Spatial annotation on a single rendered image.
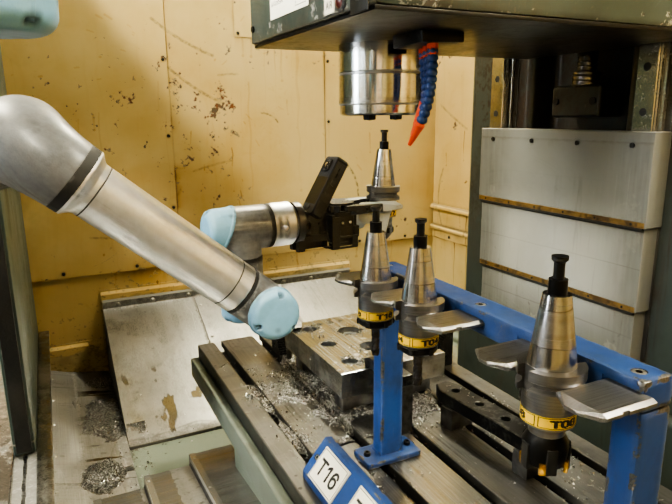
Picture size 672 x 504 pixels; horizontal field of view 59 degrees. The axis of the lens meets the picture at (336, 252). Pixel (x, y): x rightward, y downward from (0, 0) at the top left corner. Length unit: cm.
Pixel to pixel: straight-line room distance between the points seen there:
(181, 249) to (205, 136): 123
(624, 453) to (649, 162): 71
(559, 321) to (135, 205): 52
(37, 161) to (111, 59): 122
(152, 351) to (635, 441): 152
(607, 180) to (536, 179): 19
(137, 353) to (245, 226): 100
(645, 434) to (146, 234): 60
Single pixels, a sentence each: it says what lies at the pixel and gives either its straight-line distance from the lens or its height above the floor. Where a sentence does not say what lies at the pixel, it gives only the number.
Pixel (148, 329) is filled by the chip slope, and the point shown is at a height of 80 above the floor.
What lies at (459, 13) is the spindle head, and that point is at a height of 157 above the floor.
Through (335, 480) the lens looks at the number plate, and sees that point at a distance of 91.
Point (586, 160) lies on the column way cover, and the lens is 131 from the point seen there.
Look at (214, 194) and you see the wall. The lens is 204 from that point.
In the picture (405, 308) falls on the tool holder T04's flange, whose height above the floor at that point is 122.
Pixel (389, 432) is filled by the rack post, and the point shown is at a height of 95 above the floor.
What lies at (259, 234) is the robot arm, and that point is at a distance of 97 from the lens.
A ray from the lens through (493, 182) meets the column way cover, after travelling 152.
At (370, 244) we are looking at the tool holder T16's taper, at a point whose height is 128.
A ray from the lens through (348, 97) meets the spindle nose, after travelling 106.
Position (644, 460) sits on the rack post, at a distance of 62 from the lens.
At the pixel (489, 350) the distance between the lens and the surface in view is 63.
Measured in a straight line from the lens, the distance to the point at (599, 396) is 56.
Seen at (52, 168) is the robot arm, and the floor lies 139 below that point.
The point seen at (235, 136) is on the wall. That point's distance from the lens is 205.
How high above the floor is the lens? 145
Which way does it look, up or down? 13 degrees down
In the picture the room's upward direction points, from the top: 1 degrees counter-clockwise
